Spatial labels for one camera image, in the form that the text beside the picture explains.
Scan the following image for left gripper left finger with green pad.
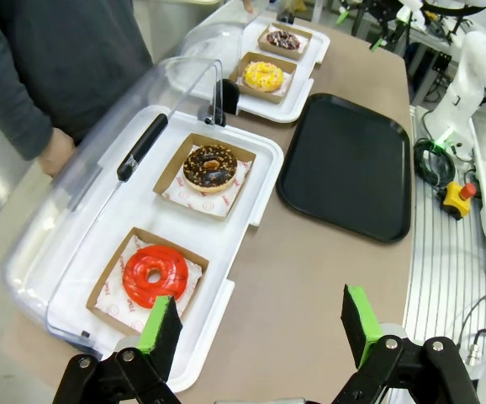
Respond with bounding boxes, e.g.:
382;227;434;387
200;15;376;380
53;295;185;404

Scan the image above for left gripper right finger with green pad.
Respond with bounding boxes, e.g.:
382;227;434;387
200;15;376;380
330;284;482;404

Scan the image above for large clear display case lid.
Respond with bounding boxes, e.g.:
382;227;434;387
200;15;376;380
1;56;224;355

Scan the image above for small clear display case lid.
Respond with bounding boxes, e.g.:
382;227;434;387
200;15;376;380
174;0;270;100

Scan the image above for red glazed donut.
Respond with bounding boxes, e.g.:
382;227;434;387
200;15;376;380
122;244;190;309

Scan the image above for brown cardboard donut tray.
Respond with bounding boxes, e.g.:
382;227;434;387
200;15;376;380
85;226;210;338
256;24;314;61
228;50;298;106
152;133;257;221

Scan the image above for black plastic serving tray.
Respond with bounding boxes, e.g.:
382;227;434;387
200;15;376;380
275;93;412;244

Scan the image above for chocolate donut with nut crumbs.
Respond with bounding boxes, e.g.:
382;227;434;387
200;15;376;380
182;144;240;194

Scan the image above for yellow sprinkled donut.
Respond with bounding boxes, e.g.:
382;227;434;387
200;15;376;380
242;61;285;93

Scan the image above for dark chocolate donut pink sprinkles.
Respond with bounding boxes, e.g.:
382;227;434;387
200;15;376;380
266;29;302;51

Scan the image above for person's right hand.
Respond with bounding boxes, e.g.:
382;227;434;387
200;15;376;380
39;127;77;178

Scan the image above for white printed paper liner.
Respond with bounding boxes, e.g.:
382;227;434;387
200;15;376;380
162;145;253;216
95;236;204;333

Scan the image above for yellow red emergency stop button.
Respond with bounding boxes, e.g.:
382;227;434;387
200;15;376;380
441;181;478;221

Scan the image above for large white display case base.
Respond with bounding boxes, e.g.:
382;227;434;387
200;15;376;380
5;104;285;395

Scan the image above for black lid hinge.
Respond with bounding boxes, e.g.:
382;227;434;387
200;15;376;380
197;104;228;128

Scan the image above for small white display case base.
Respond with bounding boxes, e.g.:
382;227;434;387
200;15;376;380
192;0;332;125

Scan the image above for person's dark grey sweater torso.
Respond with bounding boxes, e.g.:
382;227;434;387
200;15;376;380
0;0;155;161

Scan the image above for silver metal cable connector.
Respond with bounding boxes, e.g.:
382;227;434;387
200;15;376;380
464;342;483;368

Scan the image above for thin black cable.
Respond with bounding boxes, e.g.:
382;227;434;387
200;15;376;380
456;294;486;351

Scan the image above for coiled dark green cable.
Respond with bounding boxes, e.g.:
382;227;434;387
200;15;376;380
412;137;457;189

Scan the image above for long black lid handle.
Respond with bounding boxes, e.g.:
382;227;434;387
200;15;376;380
116;113;170;183

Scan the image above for short black lid handle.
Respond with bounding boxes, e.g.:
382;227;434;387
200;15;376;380
221;78;240;115

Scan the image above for black frame with green parts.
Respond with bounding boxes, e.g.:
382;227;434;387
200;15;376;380
335;0;412;52

